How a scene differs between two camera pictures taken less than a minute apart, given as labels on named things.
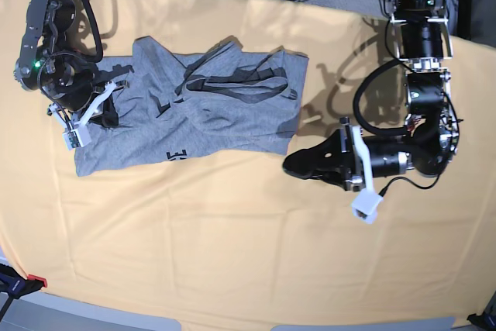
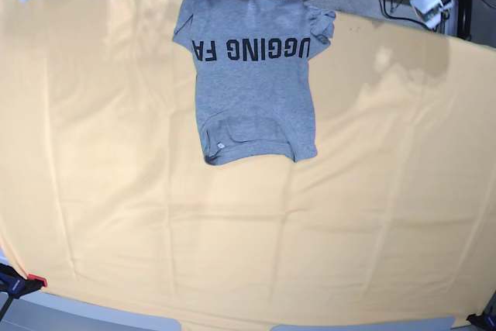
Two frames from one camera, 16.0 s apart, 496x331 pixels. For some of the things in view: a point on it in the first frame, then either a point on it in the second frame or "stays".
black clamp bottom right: (487, 319) stays
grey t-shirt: (224, 98) → (252, 53)
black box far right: (464, 12) stays
